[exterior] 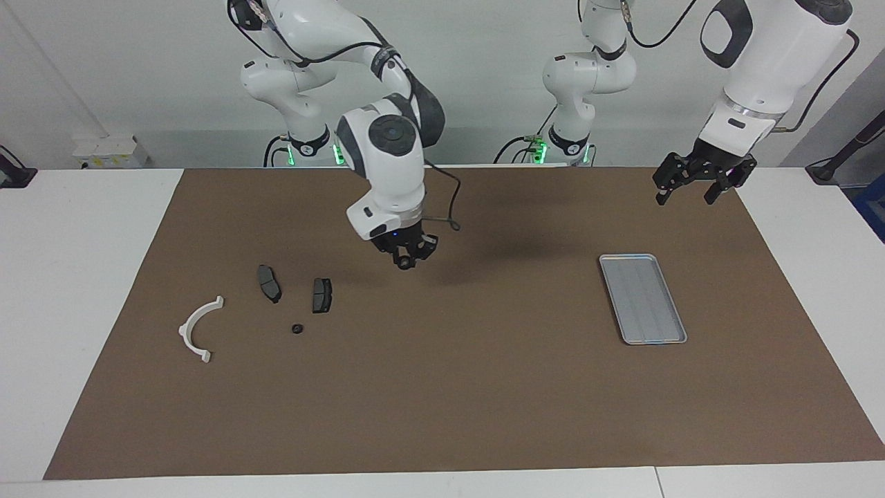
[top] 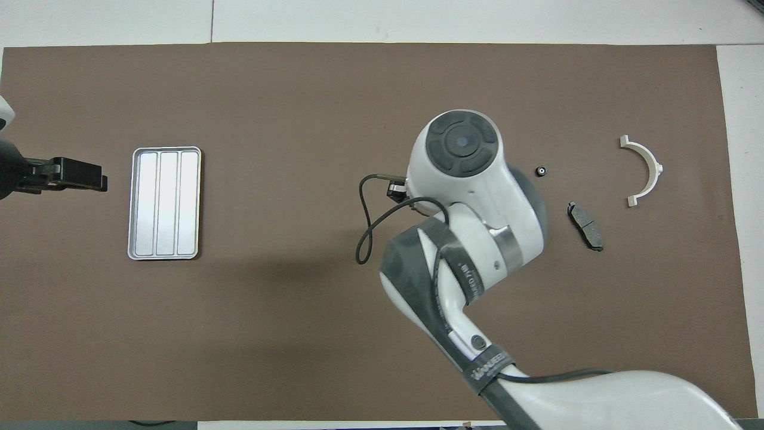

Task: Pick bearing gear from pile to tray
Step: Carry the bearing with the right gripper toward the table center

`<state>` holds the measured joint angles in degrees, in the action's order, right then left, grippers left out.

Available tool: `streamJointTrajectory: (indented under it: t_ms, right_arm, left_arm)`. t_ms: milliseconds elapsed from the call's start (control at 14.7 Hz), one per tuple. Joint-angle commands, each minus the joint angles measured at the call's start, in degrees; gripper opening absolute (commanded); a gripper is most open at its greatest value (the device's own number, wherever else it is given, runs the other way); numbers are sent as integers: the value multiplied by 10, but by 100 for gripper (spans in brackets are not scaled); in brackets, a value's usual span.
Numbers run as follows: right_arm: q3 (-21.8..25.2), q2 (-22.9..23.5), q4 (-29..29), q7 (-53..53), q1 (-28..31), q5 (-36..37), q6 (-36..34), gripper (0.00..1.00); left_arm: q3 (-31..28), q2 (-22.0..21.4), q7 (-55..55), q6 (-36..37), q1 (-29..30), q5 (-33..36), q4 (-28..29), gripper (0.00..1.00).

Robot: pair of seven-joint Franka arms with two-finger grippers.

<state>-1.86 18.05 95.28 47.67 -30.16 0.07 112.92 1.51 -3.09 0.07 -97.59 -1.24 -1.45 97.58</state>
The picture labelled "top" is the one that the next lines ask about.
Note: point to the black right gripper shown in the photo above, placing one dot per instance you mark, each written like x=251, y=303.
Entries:
x=397, y=191

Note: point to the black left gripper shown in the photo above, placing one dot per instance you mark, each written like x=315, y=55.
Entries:
x=18, y=173

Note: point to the white curved plastic bracket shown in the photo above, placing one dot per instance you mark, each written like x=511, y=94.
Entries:
x=653, y=164

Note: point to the dark curved brake pad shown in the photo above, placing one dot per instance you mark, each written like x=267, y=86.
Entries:
x=586, y=227

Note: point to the brown table mat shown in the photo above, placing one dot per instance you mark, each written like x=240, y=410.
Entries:
x=268, y=334

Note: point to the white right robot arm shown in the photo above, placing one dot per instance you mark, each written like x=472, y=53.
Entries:
x=477, y=197

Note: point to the small black bearing gear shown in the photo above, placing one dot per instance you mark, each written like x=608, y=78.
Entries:
x=538, y=171

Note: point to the silver metal tray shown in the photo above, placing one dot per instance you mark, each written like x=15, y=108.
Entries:
x=164, y=203

